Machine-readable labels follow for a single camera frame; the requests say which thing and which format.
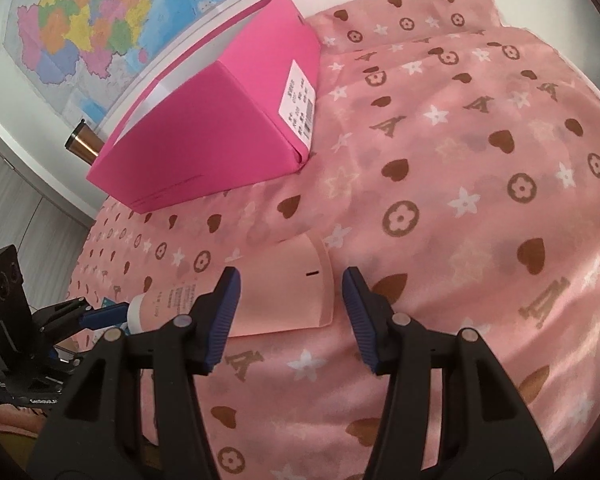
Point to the copper metal cup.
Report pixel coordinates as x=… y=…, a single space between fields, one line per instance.
x=82 y=142

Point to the pink printed pillow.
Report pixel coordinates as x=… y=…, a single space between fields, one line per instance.
x=405 y=15

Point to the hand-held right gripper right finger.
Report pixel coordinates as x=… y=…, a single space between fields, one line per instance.
x=357 y=320

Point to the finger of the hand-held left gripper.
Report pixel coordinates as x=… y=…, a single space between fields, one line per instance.
x=105 y=315
x=67 y=352

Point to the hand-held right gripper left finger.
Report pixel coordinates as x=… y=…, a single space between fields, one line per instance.
x=225 y=320

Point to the pink tube with white cap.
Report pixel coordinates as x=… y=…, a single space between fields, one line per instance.
x=280 y=290

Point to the person's left forearm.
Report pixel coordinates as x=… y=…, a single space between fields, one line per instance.
x=5 y=417

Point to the colourful wall map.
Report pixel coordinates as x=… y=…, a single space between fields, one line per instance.
x=80 y=25

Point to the pink cardboard box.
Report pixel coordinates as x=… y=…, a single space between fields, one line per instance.
x=205 y=125

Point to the pink printed blanket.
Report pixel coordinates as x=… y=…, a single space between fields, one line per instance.
x=455 y=210

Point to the grey wardrobe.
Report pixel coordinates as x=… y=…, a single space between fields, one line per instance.
x=20 y=220

